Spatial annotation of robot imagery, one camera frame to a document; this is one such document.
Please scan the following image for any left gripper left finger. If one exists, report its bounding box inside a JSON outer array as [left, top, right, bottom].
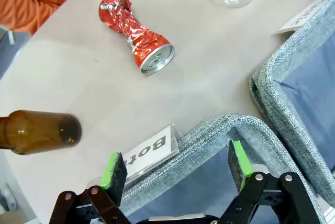
[[49, 152, 131, 224]]

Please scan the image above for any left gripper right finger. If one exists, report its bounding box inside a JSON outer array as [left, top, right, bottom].
[[217, 140, 316, 224]]

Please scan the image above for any brown glass bottle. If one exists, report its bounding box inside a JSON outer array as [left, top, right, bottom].
[[0, 110, 83, 155]]

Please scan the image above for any crushed red soda can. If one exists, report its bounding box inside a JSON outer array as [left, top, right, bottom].
[[98, 0, 175, 75]]

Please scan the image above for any grey fabric Bottle basket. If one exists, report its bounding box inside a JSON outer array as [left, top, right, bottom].
[[119, 113, 324, 224]]

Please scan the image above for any grey fabric Plastic basket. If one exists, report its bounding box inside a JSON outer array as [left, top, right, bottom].
[[248, 0, 335, 208]]

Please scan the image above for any white Bottle label sign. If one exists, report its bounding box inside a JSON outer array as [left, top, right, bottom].
[[122, 124, 180, 182], [323, 207, 335, 224]]

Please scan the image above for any cardboard box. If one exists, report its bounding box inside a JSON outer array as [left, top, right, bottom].
[[0, 209, 37, 224]]

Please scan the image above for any white Plastic label sign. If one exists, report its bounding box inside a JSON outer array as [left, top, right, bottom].
[[271, 0, 333, 36]]

